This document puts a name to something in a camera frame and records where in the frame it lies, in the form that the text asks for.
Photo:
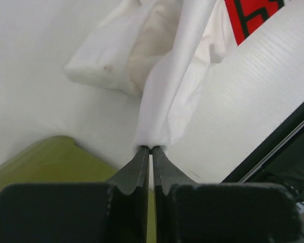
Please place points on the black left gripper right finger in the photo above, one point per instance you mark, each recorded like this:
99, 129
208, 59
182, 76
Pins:
187, 211

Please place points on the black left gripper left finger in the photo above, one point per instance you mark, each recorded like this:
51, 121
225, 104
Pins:
110, 211

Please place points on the white t shirt red print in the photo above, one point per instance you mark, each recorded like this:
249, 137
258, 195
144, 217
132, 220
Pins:
161, 51

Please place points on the olive green plastic basket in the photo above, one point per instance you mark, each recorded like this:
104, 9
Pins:
54, 160

